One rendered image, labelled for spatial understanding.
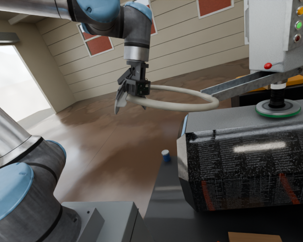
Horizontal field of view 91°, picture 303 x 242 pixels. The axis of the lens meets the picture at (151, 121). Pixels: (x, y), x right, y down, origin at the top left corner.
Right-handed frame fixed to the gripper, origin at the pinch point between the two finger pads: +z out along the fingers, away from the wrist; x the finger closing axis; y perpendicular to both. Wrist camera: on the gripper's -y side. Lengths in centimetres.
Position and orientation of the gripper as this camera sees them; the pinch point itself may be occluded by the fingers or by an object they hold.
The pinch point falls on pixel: (130, 111)
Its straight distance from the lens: 63.9
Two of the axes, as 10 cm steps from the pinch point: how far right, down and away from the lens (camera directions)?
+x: 7.4, -1.7, 6.5
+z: -1.0, 9.3, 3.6
